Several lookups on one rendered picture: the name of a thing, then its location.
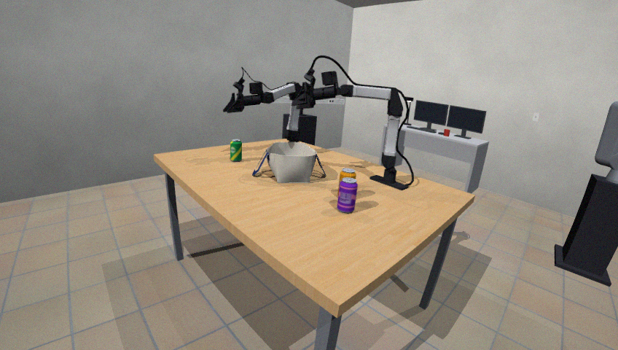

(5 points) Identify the yellow and red drink can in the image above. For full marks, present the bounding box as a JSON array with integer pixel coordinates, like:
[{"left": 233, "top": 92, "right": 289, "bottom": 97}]
[{"left": 337, "top": 168, "right": 356, "bottom": 196}]

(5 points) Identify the green and yellow drink can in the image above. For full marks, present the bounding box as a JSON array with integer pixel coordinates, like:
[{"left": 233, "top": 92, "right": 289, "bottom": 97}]
[{"left": 230, "top": 139, "right": 242, "bottom": 162}]

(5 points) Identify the purple drink can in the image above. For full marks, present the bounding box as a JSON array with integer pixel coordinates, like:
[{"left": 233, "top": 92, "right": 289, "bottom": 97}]
[{"left": 337, "top": 177, "right": 358, "bottom": 214}]

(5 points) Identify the white tote bag with blue handles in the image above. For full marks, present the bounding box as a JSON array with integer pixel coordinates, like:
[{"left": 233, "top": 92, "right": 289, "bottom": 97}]
[{"left": 252, "top": 142, "right": 326, "bottom": 182}]

